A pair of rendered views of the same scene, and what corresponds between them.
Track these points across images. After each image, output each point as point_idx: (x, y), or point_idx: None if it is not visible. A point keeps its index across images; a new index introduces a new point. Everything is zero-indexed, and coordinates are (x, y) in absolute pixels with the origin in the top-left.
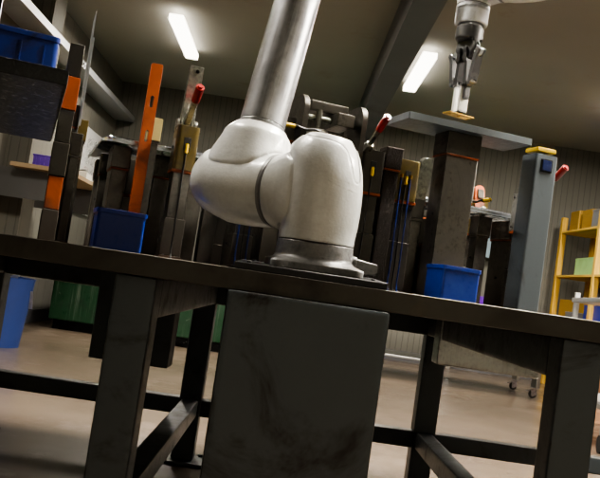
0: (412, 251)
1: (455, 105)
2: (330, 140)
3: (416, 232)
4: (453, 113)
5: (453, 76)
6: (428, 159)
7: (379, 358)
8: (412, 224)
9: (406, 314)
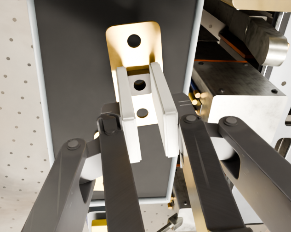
0: (214, 9)
1: (152, 83)
2: None
3: (224, 18)
4: (116, 46)
5: (247, 165)
6: (266, 53)
7: None
8: (230, 12)
9: None
